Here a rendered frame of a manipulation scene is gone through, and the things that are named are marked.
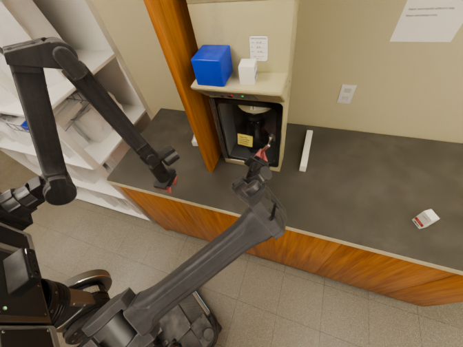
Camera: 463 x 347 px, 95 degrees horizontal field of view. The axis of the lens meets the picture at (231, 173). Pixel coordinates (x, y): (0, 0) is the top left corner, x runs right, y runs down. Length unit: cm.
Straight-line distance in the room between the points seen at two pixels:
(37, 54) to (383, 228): 128
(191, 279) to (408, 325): 186
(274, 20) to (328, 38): 51
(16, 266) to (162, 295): 35
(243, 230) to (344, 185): 88
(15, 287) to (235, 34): 84
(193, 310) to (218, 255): 134
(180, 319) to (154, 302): 128
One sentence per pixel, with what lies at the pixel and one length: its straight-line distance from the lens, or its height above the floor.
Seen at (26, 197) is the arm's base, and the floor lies 147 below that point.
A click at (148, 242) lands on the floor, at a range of 228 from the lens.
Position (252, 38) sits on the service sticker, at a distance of 79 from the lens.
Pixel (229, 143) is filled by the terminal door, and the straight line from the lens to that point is 110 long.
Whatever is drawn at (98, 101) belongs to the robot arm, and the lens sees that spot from 73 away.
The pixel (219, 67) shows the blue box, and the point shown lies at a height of 158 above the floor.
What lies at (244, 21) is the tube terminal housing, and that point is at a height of 166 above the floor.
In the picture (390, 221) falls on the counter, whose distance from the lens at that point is 119.
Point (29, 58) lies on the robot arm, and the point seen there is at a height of 175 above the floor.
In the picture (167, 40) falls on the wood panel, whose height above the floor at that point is 164.
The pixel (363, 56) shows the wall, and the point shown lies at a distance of 127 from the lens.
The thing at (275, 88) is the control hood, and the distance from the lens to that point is 74.
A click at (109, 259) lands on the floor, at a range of 243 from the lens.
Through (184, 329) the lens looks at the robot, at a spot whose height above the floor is 26.
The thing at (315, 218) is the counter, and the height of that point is 94.
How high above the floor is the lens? 191
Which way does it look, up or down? 54 degrees down
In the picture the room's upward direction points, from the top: 13 degrees counter-clockwise
